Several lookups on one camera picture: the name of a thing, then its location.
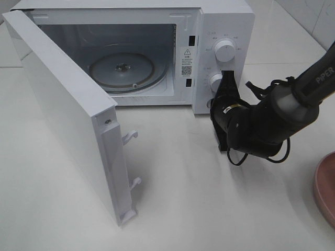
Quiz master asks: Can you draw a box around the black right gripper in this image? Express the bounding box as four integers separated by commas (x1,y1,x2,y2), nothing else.
210,71,251,152

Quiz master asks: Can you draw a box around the round white door button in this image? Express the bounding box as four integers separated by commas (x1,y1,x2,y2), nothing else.
207,99,213,108

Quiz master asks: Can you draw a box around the pink round plate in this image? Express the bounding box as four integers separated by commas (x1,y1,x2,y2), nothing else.
313,152,334,229

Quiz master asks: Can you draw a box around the white microwave door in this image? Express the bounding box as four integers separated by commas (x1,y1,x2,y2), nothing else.
3,10,141,225

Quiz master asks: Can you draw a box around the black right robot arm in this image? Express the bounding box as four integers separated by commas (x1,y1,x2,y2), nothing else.
210,45,334,162

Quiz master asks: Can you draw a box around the lower white timer knob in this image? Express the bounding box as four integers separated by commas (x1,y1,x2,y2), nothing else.
209,74,222,93

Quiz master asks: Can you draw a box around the upper white power knob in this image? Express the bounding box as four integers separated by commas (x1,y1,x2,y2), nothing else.
214,38,236,62

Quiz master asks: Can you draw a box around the white warning label sticker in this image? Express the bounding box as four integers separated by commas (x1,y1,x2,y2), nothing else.
180,47,196,77

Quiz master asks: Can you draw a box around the white microwave oven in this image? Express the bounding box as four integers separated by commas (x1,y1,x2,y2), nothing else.
9,1,255,114

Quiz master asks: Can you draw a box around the black camera cable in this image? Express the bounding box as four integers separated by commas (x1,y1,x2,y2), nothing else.
225,76,322,166

